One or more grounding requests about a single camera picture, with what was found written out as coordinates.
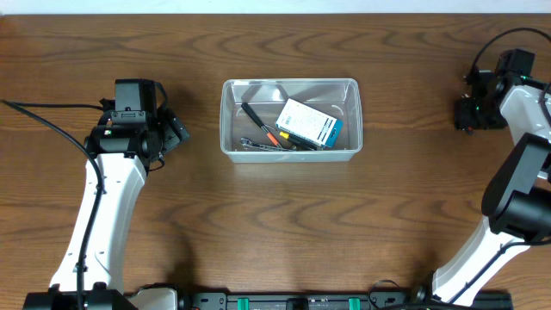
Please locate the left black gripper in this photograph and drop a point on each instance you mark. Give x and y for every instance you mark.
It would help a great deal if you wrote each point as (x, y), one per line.
(169, 137)

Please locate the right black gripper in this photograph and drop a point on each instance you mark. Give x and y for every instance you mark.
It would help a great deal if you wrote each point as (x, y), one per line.
(463, 117)

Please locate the small silver wrench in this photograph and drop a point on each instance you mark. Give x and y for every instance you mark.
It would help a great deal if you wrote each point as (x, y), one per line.
(245, 142)

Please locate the small hammer black handle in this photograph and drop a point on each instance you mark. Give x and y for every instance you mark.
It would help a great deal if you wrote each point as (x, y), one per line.
(256, 119)

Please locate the black and yellow screwdriver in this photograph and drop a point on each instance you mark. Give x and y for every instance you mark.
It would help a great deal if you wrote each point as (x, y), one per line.
(297, 142)

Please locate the clear plastic container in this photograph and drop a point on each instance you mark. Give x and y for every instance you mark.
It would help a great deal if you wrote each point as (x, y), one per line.
(337, 97)

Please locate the white and blue box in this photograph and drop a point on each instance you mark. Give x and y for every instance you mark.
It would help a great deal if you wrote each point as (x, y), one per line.
(309, 124)

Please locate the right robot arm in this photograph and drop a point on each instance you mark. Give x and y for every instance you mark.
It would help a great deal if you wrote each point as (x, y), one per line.
(516, 213)

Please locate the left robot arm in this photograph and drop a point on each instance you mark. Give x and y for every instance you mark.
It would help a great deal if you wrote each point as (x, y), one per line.
(90, 276)

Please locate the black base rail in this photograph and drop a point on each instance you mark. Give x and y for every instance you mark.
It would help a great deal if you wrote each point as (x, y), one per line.
(388, 298)

